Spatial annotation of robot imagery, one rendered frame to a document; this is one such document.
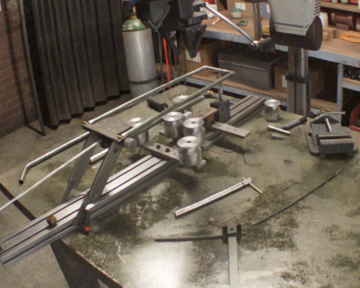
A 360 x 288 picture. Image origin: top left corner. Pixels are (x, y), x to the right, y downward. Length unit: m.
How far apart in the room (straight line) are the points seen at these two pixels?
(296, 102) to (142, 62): 1.42
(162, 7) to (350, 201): 0.57
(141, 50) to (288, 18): 1.48
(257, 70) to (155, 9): 1.79
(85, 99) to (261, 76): 1.73
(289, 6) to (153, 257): 1.13
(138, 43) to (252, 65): 0.80
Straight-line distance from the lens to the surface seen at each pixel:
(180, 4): 0.82
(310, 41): 1.58
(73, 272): 1.18
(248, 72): 2.57
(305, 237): 0.76
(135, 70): 2.87
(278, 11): 1.59
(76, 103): 3.56
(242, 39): 2.44
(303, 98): 1.70
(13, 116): 3.72
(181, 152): 0.89
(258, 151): 1.03
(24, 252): 0.81
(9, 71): 3.62
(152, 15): 0.78
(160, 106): 1.27
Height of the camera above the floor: 1.39
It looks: 25 degrees down
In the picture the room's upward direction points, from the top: 7 degrees counter-clockwise
